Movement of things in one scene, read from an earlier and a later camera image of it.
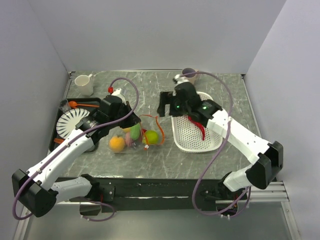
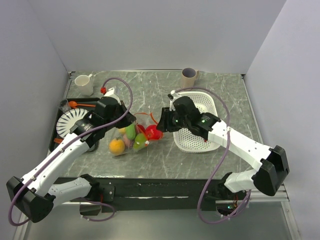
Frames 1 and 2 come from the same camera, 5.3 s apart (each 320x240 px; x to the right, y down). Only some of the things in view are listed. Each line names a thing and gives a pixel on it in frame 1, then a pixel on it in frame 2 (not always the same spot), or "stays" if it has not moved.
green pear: x=150 y=137 → x=139 y=142
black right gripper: x=167 y=97 → x=165 y=124
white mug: x=84 y=84 stays
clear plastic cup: x=64 y=106 stays
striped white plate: x=67 y=122 stays
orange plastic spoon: x=73 y=104 stays
